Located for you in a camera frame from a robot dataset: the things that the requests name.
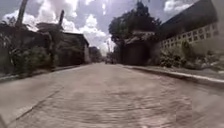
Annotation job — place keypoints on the dark gate building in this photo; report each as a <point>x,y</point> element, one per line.
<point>135,51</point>

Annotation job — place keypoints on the large dark tree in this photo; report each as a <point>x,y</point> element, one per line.
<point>133,21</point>

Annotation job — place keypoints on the pale kerb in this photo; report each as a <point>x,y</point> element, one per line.
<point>180,75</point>

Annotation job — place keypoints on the grey pavement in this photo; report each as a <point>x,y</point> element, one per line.
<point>200,72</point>

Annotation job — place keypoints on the bushes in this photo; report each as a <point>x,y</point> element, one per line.
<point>173,56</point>
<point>30,58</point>

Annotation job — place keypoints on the building with lattice wall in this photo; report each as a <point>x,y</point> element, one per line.
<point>193,30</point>

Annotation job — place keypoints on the leaning pole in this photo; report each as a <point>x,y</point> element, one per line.
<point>22,11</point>

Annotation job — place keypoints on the grey cobbled road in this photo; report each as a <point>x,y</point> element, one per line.
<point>106,96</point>

